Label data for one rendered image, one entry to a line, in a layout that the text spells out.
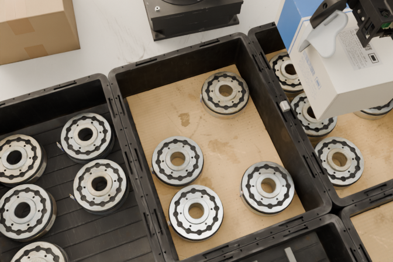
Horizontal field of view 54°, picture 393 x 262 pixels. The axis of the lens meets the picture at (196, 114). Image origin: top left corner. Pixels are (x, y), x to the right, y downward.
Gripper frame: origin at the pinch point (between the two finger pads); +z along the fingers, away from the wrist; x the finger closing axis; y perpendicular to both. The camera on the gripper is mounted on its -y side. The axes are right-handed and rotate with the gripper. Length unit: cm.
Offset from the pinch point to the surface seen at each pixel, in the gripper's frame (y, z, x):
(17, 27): -38, 28, -56
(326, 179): 17.3, 17.5, -3.5
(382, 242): 29.7, 27.4, 6.3
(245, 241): 23.6, 17.5, -20.4
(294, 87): -4.8, 24.9, 0.9
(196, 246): 21.4, 27.5, -27.9
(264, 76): -5.2, 17.7, -7.2
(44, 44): -38, 36, -53
